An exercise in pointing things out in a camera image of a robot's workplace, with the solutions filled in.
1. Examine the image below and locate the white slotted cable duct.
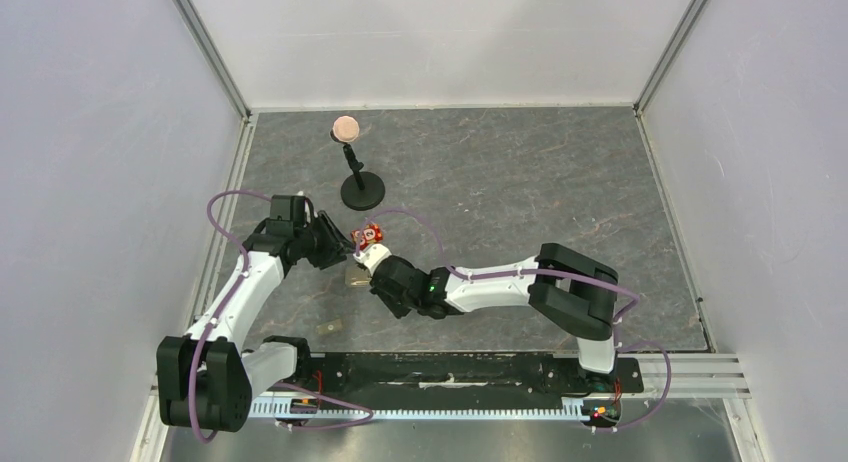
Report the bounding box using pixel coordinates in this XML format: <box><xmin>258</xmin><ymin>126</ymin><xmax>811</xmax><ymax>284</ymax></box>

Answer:
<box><xmin>247</xmin><ymin>394</ymin><xmax>591</xmax><ymax>423</ymax></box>

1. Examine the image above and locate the black stand with pink ball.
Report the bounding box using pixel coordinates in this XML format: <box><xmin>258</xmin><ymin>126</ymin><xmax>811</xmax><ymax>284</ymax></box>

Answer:
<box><xmin>330</xmin><ymin>115</ymin><xmax>386</xmax><ymax>212</ymax></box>

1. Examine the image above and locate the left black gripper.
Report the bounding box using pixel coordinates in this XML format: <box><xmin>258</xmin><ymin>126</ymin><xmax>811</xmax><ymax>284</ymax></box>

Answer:
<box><xmin>294</xmin><ymin>210</ymin><xmax>357</xmax><ymax>271</ymax></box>

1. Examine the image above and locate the beige remote control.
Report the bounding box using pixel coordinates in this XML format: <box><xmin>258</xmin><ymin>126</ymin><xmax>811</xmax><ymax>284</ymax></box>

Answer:
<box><xmin>345</xmin><ymin>264</ymin><xmax>371</xmax><ymax>288</ymax></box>

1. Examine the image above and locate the beige battery cover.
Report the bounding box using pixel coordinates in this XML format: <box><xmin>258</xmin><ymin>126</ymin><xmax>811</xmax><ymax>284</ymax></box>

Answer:
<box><xmin>315</xmin><ymin>319</ymin><xmax>344</xmax><ymax>336</ymax></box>

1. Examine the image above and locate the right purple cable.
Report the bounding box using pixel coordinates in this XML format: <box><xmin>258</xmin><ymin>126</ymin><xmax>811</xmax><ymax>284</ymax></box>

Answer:
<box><xmin>354</xmin><ymin>207</ymin><xmax>673</xmax><ymax>431</ymax></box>

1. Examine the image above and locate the purple cable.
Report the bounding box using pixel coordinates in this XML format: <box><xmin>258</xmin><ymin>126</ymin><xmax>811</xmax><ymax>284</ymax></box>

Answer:
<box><xmin>354</xmin><ymin>207</ymin><xmax>673</xmax><ymax>431</ymax></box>
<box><xmin>188</xmin><ymin>189</ymin><xmax>317</xmax><ymax>444</ymax></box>

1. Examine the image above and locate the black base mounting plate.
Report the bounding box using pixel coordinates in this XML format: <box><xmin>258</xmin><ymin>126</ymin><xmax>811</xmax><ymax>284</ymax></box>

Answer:
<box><xmin>284</xmin><ymin>351</ymin><xmax>645</xmax><ymax>410</ymax></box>

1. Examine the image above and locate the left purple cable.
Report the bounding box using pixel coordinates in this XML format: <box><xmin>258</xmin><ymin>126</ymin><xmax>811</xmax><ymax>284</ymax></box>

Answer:
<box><xmin>188</xmin><ymin>189</ymin><xmax>317</xmax><ymax>444</ymax></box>

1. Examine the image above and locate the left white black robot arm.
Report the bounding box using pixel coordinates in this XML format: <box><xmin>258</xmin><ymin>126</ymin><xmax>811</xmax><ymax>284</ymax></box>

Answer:
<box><xmin>156</xmin><ymin>194</ymin><xmax>353</xmax><ymax>443</ymax></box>

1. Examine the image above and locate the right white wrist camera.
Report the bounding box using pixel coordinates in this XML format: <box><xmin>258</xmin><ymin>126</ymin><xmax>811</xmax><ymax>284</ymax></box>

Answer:
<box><xmin>354</xmin><ymin>243</ymin><xmax>392</xmax><ymax>276</ymax></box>

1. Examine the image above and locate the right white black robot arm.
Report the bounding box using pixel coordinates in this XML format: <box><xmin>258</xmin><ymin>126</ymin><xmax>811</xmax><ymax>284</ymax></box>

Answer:
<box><xmin>354</xmin><ymin>243</ymin><xmax>624</xmax><ymax>390</ymax></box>

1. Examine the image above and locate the red dice block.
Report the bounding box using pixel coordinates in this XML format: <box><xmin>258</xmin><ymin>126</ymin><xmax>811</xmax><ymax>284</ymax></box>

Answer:
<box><xmin>351</xmin><ymin>223</ymin><xmax>384</xmax><ymax>251</ymax></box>

